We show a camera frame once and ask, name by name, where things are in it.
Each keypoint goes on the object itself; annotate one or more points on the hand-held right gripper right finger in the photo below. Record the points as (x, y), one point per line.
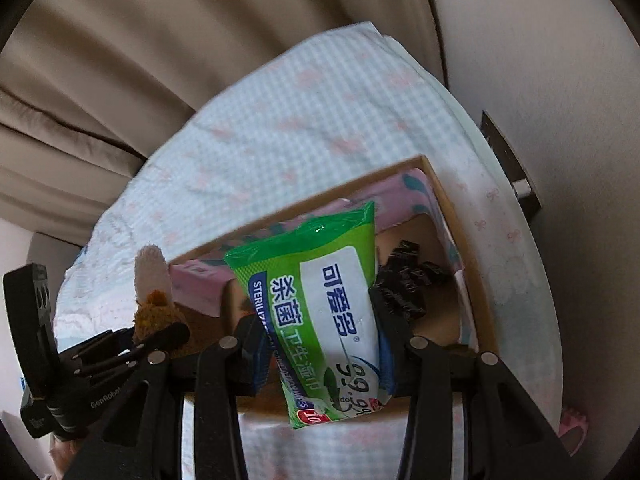
(430, 400)

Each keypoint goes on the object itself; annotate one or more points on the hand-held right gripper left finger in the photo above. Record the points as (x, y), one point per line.
(215, 400)

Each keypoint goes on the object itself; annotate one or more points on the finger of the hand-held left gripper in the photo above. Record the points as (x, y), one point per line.
(170, 336)
(100, 342)

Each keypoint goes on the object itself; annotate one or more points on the brown plush toy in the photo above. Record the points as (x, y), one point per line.
(156, 312)

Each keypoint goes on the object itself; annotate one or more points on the dark patterned sock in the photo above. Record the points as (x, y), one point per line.
(407, 280)

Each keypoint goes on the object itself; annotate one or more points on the pink patterned cardboard box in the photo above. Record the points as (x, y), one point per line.
(482, 285)

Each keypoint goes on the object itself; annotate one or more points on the green wet wipes packet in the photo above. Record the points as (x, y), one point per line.
(310, 305)

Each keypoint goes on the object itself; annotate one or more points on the pink slipper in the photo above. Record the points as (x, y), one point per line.
(574, 427)

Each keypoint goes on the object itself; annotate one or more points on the checkered pink blue blanket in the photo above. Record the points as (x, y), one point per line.
(325, 110)

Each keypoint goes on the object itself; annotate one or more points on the beige curtain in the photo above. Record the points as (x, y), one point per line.
(150, 60)

